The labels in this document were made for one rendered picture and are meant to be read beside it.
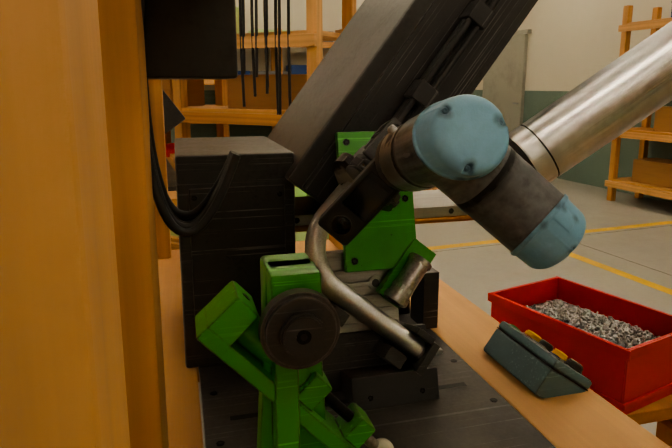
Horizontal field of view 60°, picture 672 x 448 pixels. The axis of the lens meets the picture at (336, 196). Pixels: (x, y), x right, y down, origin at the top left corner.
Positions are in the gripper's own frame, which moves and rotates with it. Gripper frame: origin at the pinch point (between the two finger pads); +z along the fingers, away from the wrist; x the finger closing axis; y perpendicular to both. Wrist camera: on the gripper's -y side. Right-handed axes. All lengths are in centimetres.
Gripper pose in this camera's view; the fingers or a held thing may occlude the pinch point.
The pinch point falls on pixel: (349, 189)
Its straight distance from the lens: 83.8
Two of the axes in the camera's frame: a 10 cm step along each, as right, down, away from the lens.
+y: 6.3, -7.4, 2.3
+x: -7.3, -6.7, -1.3
